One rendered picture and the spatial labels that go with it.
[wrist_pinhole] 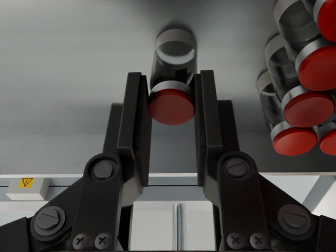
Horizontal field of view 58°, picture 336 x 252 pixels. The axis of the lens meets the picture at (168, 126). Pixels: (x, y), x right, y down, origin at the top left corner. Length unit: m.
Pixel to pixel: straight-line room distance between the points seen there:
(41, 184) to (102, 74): 0.98
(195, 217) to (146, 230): 0.26
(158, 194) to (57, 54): 0.93
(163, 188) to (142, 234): 0.61
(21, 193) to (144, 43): 1.03
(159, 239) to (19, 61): 1.50
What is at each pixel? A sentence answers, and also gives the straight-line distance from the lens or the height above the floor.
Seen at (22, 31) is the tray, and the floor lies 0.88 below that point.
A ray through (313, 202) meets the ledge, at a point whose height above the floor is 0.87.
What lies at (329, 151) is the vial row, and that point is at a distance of 0.17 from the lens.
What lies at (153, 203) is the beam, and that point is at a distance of 1.08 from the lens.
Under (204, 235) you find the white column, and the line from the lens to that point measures 1.65.
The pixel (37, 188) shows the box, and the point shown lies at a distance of 1.15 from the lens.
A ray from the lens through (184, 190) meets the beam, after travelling 1.08.
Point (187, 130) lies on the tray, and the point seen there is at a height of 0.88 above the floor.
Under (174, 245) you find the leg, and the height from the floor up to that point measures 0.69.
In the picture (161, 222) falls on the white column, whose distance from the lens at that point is 1.68.
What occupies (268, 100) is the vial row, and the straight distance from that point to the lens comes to 0.17.
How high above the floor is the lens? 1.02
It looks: 40 degrees down
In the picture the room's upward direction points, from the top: 178 degrees counter-clockwise
